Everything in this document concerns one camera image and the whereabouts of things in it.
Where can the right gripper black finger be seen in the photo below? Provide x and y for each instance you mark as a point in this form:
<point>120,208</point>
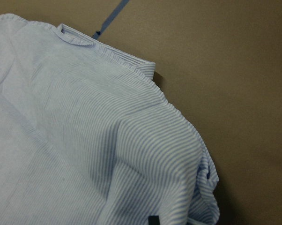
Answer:
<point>153,220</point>

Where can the light blue striped shirt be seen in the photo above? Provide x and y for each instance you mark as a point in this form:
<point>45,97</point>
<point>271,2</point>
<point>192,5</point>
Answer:
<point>87,138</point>

